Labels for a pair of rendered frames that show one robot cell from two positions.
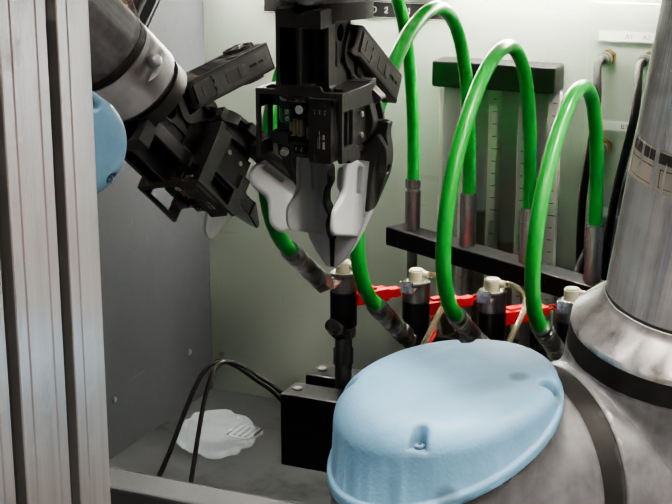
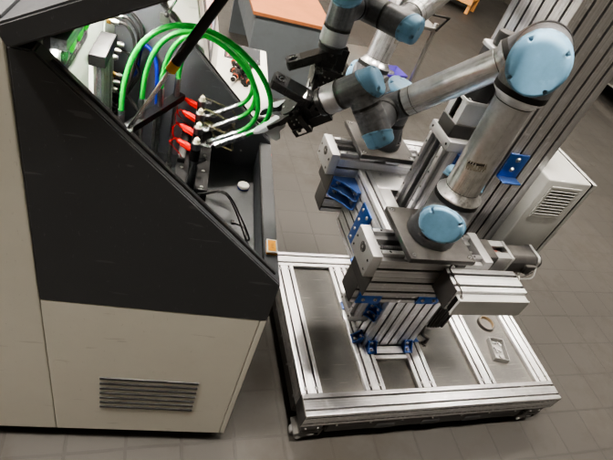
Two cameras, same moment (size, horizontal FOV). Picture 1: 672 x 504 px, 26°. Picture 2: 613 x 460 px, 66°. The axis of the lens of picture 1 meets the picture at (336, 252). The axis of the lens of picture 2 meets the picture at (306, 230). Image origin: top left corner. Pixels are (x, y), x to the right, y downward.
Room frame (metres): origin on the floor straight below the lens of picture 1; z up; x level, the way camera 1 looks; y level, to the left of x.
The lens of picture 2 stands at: (1.90, 1.03, 1.86)
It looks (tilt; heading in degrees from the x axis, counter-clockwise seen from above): 40 degrees down; 227
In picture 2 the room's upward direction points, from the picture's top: 21 degrees clockwise
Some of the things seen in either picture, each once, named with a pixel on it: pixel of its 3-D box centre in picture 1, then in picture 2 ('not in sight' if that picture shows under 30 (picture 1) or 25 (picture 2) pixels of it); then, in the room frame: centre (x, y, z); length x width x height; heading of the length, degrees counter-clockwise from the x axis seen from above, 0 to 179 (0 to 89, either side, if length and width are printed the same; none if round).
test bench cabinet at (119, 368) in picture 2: not in sight; (163, 299); (1.46, -0.02, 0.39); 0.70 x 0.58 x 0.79; 66
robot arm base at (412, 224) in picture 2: not in sight; (437, 221); (0.84, 0.42, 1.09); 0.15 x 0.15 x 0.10
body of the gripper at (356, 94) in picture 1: (322, 80); (327, 65); (1.10, 0.01, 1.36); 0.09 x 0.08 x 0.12; 156
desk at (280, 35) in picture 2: not in sight; (273, 29); (-0.33, -2.70, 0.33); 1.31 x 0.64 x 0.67; 72
